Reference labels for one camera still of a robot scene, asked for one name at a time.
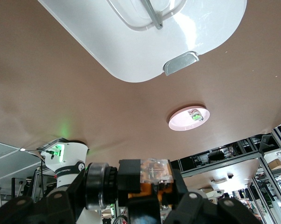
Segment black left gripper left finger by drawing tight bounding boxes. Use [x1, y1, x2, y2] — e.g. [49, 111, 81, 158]
[0, 168, 87, 224]

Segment aluminium frame shelving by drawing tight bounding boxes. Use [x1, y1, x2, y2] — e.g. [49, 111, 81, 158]
[177, 127, 281, 224]

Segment brown table mat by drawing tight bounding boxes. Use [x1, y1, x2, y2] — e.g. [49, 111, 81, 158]
[0, 0, 281, 180]

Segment green and clear switch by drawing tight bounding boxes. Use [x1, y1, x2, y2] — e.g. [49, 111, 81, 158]
[188, 109, 204, 123]

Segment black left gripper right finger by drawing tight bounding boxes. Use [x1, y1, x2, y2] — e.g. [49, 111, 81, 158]
[163, 169, 265, 224]

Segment orange and black switch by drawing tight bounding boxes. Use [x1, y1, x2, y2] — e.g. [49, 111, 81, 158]
[85, 158, 178, 210]

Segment white lidded box grey latches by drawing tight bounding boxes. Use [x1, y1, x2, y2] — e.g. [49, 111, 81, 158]
[37, 0, 248, 83]

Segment pink round plate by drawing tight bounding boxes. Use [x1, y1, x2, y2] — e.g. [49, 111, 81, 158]
[168, 105, 211, 132]

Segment brown cardboard box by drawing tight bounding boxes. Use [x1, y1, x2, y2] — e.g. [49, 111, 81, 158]
[267, 158, 281, 170]

